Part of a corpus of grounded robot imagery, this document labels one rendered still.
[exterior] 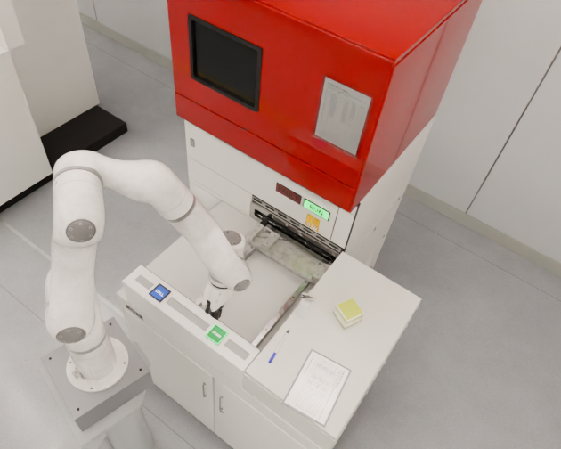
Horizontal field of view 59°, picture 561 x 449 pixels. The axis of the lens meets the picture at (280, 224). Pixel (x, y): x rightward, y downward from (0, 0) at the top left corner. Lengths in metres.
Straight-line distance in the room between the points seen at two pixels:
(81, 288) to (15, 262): 1.98
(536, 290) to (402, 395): 1.20
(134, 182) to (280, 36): 0.66
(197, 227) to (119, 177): 0.23
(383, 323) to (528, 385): 1.46
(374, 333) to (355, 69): 0.89
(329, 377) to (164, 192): 0.86
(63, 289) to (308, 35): 0.92
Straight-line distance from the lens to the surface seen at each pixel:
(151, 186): 1.09
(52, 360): 1.80
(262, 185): 1.99
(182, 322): 1.73
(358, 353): 1.73
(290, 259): 1.98
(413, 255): 3.30
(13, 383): 2.87
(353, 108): 1.47
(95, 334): 1.52
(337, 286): 1.84
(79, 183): 1.10
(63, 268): 1.26
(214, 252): 1.24
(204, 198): 2.34
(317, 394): 1.64
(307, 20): 1.45
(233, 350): 1.68
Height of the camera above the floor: 2.47
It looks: 50 degrees down
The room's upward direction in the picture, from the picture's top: 8 degrees clockwise
